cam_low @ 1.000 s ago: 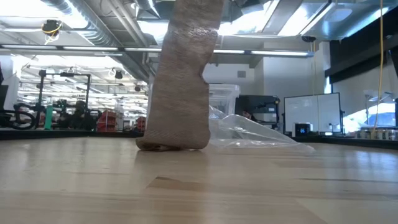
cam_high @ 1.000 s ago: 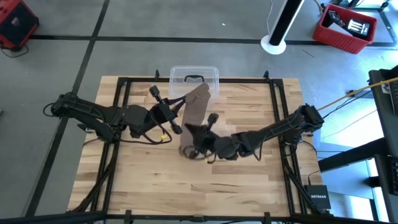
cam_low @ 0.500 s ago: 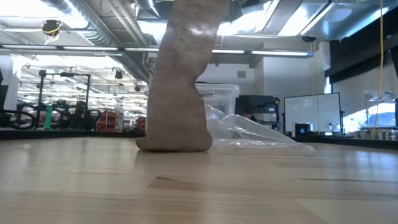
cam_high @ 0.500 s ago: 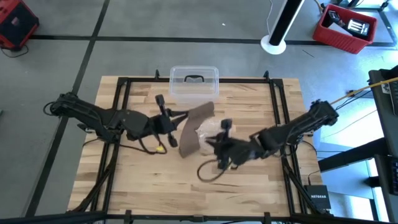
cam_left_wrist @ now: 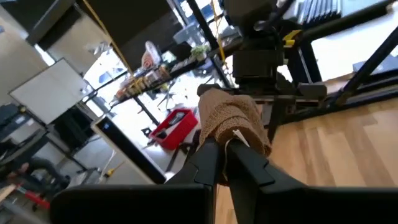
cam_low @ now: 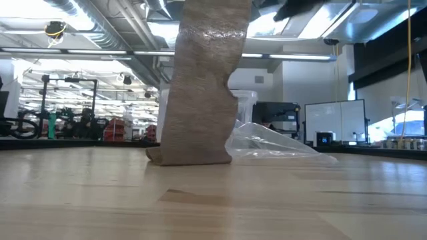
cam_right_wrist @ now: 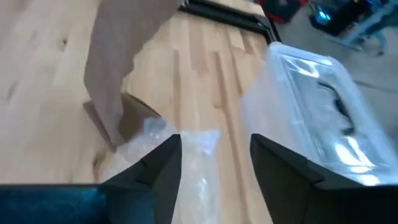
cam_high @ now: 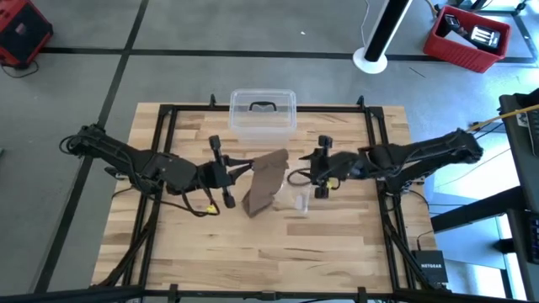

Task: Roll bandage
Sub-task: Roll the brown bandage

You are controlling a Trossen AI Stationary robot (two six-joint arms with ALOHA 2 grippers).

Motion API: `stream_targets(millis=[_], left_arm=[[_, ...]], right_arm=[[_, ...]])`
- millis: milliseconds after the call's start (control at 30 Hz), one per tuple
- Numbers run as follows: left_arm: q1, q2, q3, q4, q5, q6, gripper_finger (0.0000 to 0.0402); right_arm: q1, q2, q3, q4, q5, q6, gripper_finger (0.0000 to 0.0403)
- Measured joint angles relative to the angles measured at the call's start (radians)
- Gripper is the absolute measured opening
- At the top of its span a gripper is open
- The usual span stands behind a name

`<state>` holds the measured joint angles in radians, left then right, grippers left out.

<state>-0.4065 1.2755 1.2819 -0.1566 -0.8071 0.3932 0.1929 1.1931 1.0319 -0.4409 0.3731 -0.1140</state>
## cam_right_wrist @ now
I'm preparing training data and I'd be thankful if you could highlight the clear lid with black handle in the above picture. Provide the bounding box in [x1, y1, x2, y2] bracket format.
[263, 41, 398, 188]

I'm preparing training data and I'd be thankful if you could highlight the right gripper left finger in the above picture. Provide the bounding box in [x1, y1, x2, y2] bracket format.
[0, 134, 183, 224]

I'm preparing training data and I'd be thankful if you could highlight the clear plastic storage box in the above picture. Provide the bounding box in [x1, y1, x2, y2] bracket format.
[240, 41, 398, 188]

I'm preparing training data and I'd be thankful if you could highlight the clear plastic bag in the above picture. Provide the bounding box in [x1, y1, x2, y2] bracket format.
[98, 117, 222, 224]

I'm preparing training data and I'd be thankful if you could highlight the black metal table frame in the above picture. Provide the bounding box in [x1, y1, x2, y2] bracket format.
[178, 0, 282, 44]

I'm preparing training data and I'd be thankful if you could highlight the red tool case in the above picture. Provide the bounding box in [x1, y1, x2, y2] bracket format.
[257, 0, 309, 24]

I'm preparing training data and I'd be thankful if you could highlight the tan elastic bandage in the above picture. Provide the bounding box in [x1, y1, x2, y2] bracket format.
[82, 0, 185, 149]

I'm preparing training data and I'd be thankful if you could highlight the blue grey equipment stand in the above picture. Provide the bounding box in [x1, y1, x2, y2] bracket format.
[307, 0, 393, 57]

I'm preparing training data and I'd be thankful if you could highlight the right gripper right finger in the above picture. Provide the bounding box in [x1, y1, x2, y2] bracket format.
[249, 134, 398, 224]

